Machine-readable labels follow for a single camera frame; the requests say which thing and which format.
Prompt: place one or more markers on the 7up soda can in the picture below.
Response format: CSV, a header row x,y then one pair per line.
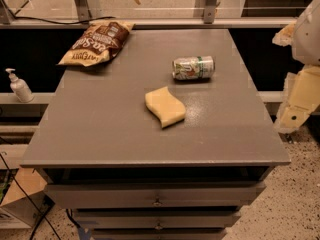
x,y
193,68

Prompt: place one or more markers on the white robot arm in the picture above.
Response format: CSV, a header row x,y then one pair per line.
x,y
301,91

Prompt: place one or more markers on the yellow wavy sponge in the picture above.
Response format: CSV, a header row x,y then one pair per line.
x,y
166,107

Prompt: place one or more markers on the grey drawer cabinet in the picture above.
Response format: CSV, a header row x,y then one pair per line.
x,y
105,157

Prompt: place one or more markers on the top drawer knob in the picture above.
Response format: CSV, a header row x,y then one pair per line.
x,y
157,203

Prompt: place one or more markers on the drawer knob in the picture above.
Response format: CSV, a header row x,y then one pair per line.
x,y
157,203
158,227

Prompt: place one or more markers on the brown chip bag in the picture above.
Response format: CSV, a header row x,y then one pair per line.
x,y
100,42

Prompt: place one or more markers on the white pump bottle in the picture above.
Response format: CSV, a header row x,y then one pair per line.
x,y
19,87

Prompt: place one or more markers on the cardboard box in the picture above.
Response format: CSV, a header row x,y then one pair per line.
x,y
19,208

